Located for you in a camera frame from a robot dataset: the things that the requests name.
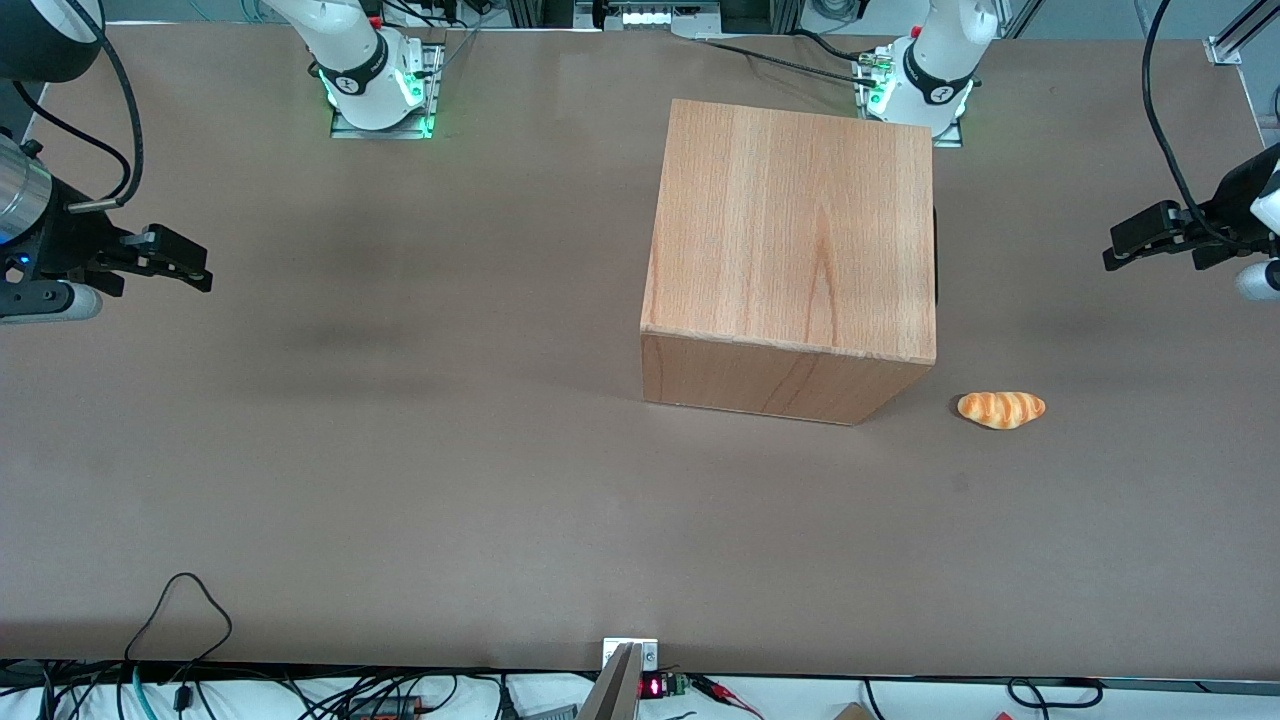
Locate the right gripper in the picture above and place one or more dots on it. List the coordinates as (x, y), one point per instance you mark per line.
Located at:
(68, 242)

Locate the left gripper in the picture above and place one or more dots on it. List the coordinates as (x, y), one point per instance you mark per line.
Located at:
(1236, 203)

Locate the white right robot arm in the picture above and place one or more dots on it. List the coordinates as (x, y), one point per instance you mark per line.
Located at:
(350, 50)

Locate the light wooden drawer cabinet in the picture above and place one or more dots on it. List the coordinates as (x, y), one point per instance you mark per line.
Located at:
(790, 230)

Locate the orange striped bread toy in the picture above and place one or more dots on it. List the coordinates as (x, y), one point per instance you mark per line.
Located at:
(1000, 409)

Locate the orange black device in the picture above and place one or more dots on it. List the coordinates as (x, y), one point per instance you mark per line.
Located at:
(385, 708)

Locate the lit device behind table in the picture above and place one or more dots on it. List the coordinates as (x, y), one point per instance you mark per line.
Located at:
(650, 15)

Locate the brown cardboard corner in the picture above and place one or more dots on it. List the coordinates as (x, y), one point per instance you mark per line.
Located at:
(850, 712)

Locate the grey slanted beam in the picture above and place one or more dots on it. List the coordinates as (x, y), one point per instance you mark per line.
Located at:
(612, 695)

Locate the red black clip leads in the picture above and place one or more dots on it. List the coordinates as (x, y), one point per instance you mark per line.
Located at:
(725, 693)

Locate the red digit display module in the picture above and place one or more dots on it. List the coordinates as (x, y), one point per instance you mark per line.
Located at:
(655, 687)

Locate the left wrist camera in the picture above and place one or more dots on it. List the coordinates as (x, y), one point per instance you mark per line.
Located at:
(1262, 282)

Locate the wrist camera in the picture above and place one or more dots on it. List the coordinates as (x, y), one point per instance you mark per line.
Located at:
(45, 302)
(1262, 282)

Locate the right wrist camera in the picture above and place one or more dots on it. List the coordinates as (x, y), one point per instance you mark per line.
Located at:
(45, 302)

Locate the aluminium frame profile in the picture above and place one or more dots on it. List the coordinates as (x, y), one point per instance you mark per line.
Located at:
(1228, 45)

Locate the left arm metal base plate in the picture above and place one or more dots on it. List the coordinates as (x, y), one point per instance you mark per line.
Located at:
(948, 135)

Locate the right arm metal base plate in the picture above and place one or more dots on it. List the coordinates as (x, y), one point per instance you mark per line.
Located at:
(436, 75)

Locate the small metal bracket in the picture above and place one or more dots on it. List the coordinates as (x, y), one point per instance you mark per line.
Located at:
(648, 655)

